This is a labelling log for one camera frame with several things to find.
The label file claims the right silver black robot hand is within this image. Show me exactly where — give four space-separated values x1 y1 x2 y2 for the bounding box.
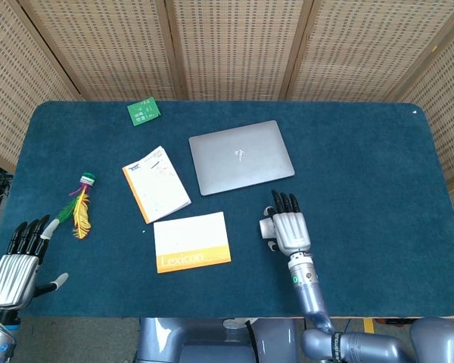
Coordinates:
262 189 312 255

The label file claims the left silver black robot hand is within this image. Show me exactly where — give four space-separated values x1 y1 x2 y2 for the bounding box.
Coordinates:
0 214 70 310

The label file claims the grey closed laptop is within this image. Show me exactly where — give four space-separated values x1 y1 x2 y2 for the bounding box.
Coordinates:
188 119 296 197

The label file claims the feather shuttlecock green yellow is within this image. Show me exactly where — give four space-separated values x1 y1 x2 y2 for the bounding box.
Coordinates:
51 172 97 240

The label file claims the blue felt table mat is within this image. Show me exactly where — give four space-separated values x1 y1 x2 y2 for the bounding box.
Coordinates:
0 100 454 319

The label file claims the white orange Lexicon book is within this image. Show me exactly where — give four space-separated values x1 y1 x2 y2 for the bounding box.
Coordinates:
153 211 232 275

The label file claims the blue-grey robot torso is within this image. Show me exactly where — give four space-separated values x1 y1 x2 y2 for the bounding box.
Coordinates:
135 317 307 363

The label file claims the white booklet with orange spine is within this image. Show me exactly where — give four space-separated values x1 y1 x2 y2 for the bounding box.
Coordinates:
121 145 192 225

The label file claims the green circuit board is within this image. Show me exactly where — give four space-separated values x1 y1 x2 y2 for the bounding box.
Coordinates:
126 97 162 127

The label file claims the woven rattan folding screen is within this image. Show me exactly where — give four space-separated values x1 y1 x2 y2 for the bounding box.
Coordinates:
0 0 454 243

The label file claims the black cable on torso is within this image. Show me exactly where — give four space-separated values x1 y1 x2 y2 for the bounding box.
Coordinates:
244 320 261 363

